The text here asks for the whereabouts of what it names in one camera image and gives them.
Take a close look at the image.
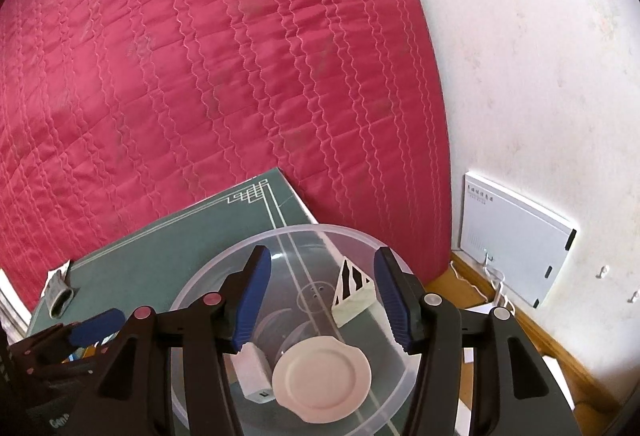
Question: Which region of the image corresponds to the white paper under glove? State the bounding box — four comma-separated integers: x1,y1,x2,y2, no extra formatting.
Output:
48,260,73,279

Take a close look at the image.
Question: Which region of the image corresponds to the white cable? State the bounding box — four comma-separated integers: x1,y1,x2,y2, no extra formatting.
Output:
449,250,519,317

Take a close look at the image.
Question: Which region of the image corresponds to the white charger block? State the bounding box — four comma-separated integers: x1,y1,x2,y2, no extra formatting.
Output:
231,342,274,404

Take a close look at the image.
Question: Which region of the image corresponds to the clear plastic basin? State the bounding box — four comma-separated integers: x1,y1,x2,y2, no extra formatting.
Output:
171,225,420,435

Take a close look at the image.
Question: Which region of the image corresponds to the pink quilted bedspread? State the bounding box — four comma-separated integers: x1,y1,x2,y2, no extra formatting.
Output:
1,0,451,306

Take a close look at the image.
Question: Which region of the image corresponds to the orange black-striped wedge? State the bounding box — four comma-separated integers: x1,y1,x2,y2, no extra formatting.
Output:
81,344,108,359

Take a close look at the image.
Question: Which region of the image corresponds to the white zebra-striped wedge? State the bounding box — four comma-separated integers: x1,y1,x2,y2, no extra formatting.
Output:
331,258,376,328

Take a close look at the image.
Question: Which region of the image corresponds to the white wall box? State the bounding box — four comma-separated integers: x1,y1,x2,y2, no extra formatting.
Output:
460,172,577,308

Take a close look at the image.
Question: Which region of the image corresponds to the green table mat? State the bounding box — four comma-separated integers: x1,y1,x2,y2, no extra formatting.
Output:
62,170,326,323

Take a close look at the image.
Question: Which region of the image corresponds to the white round plate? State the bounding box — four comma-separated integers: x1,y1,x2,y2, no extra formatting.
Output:
272,335,372,424

